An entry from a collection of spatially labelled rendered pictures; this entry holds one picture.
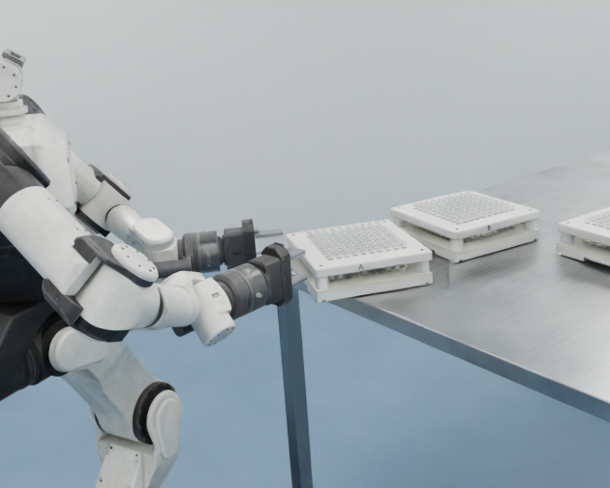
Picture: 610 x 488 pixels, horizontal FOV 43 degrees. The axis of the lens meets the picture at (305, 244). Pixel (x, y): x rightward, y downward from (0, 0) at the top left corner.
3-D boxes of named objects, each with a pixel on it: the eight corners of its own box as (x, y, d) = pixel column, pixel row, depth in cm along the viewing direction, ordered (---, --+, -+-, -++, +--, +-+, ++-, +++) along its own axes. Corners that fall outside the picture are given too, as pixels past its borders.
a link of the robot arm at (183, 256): (202, 265, 170) (150, 271, 168) (197, 224, 164) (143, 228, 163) (203, 295, 160) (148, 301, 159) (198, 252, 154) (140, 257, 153)
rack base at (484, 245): (469, 215, 197) (469, 206, 196) (539, 239, 177) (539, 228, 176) (390, 235, 186) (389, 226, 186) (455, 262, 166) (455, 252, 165)
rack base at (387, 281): (389, 247, 178) (388, 237, 178) (433, 283, 156) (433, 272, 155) (287, 262, 173) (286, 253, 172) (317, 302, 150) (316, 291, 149)
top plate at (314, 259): (388, 227, 177) (388, 218, 176) (432, 259, 154) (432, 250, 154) (285, 242, 171) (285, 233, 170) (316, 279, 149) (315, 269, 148)
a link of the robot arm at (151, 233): (183, 270, 163) (155, 244, 172) (178, 234, 158) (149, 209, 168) (156, 281, 160) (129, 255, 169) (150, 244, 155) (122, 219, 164)
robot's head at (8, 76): (-15, 116, 130) (-25, 63, 127) (-8, 108, 139) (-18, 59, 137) (26, 112, 132) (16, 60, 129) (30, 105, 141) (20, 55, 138)
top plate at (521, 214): (469, 197, 196) (469, 189, 195) (539, 218, 175) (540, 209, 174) (389, 215, 185) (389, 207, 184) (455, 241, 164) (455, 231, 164)
